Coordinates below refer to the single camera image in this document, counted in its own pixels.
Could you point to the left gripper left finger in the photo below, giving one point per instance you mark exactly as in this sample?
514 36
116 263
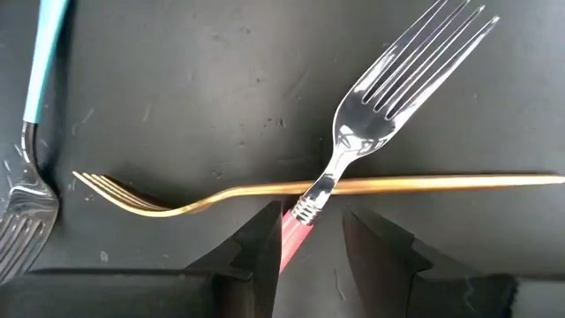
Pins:
256 265

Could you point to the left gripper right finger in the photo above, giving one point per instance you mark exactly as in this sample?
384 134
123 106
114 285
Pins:
379 274

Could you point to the gold fork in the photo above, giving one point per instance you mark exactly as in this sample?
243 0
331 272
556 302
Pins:
397 184

